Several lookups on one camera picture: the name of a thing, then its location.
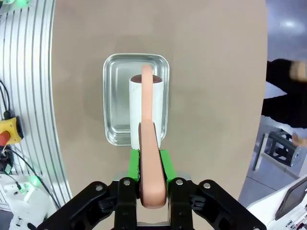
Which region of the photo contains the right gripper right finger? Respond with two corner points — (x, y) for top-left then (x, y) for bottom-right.
(159, 149), (267, 230)

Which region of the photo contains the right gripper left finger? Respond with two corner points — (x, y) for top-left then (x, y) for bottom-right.
(35, 149), (141, 230)

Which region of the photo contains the pink lint roller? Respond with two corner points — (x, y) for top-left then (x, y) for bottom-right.
(129, 64), (167, 208)

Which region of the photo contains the person's left hand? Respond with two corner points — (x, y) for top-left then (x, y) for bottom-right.
(291, 132), (303, 146)

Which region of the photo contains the person's right hand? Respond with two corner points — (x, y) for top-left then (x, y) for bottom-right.
(289, 60), (307, 81)

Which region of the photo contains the white box with green lights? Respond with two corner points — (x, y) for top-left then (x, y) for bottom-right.
(0, 173), (59, 230)

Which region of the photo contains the rectangular stainless steel tray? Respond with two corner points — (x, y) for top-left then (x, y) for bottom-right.
(102, 53), (170, 147)

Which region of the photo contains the dark blue plastic stool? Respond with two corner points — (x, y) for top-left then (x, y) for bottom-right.
(262, 129), (302, 168)

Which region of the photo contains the yellow emergency stop button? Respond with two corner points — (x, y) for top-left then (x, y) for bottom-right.
(0, 116), (24, 146)

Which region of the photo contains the person in gray hoodie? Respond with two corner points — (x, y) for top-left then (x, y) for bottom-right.
(260, 58), (307, 129)

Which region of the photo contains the black emergency stop cable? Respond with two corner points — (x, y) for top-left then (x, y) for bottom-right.
(0, 80), (12, 120)

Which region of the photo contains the ribbed aluminium frame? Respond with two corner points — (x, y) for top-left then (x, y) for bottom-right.
(0, 0), (72, 211)

